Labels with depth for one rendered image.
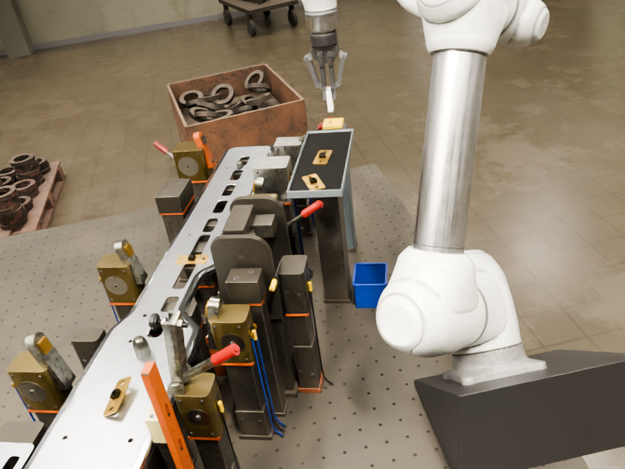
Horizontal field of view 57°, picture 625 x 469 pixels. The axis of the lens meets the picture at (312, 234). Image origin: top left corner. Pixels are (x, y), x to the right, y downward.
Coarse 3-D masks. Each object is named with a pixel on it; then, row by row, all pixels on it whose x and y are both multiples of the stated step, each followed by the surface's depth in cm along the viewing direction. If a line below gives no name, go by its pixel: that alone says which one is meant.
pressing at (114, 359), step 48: (240, 192) 180; (192, 240) 159; (144, 288) 143; (192, 288) 140; (144, 336) 128; (192, 336) 126; (96, 384) 117; (48, 432) 109; (96, 432) 107; (144, 432) 106
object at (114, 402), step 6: (126, 378) 115; (120, 384) 114; (126, 384) 113; (114, 390) 112; (120, 390) 112; (114, 396) 111; (120, 396) 111; (108, 402) 112; (114, 402) 111; (120, 402) 110; (108, 408) 110; (114, 408) 109; (102, 414) 110; (108, 414) 109
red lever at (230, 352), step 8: (232, 344) 100; (224, 352) 100; (232, 352) 100; (208, 360) 103; (216, 360) 101; (224, 360) 101; (192, 368) 105; (200, 368) 103; (208, 368) 103; (184, 376) 105; (192, 376) 105
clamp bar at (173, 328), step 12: (168, 312) 99; (180, 312) 100; (156, 324) 99; (168, 324) 97; (180, 324) 98; (168, 336) 98; (180, 336) 101; (168, 348) 100; (180, 348) 102; (168, 360) 102; (180, 360) 102; (180, 372) 103
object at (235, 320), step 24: (240, 312) 120; (216, 336) 120; (240, 336) 119; (240, 360) 123; (240, 384) 129; (264, 384) 130; (240, 408) 133; (264, 408) 133; (240, 432) 138; (264, 432) 136
